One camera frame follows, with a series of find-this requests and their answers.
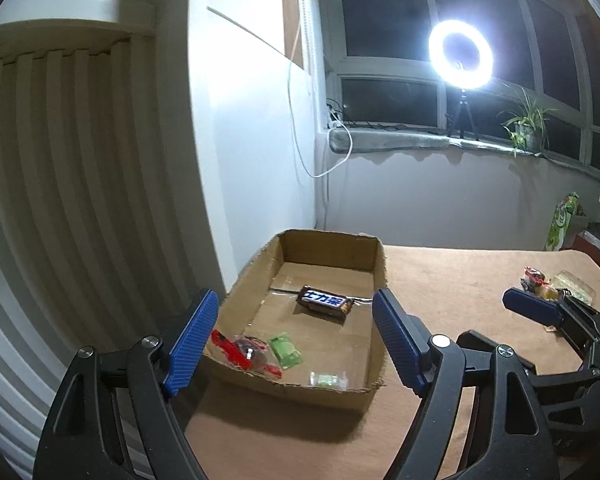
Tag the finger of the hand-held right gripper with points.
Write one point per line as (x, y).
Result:
(480, 340)
(530, 307)

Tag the tan table cover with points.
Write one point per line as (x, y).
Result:
(455, 280)

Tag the small clear green candy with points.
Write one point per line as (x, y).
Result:
(327, 379)

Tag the cardboard box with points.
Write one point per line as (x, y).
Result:
(280, 320)

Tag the black tripod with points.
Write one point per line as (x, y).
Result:
(462, 112)

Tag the white shelf ledge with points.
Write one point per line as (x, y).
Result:
(55, 10)

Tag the red clear snack packet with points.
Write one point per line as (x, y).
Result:
(534, 276)
(245, 352)

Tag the potted spider plant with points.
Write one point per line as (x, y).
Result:
(527, 127)

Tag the dark chocolate bar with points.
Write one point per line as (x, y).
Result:
(325, 302)

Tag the clear plastic snack packet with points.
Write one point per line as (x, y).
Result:
(575, 282)

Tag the white power strip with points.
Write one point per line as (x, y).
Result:
(332, 114)

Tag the green printed bag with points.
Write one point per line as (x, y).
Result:
(562, 225)

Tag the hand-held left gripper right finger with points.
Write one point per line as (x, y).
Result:
(397, 342)

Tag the white cabinet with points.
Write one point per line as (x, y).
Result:
(250, 135)

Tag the white framed window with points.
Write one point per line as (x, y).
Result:
(380, 10)

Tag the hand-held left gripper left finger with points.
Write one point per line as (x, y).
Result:
(190, 342)

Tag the green candy packet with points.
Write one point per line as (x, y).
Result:
(286, 352)

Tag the grey windowsill cloth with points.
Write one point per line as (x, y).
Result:
(380, 141)

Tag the white ribbed panel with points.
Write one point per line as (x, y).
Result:
(55, 185)

